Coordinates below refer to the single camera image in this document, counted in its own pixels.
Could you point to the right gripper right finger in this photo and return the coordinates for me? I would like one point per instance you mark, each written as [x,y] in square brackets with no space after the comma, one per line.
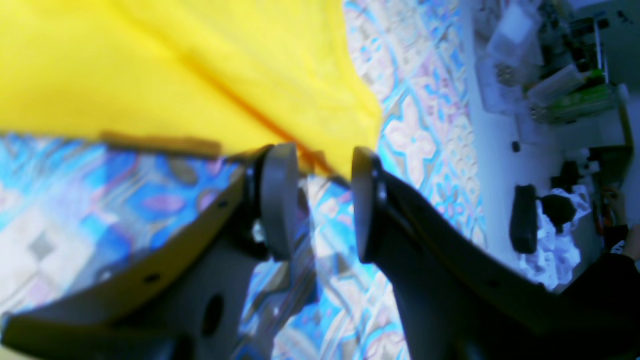
[456,302]

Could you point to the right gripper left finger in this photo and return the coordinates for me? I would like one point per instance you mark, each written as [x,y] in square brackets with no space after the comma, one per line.
[185,300]

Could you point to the yellow T-shirt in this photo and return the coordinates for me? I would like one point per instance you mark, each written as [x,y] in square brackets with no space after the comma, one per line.
[198,77]

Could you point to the black office chair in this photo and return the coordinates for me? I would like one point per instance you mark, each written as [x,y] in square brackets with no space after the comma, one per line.
[534,217]

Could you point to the patterned blue tile tablecloth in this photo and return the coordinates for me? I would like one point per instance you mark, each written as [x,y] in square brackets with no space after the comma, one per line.
[69,208]

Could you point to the cluttered storage shelf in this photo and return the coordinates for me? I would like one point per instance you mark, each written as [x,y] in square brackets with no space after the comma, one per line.
[546,60]

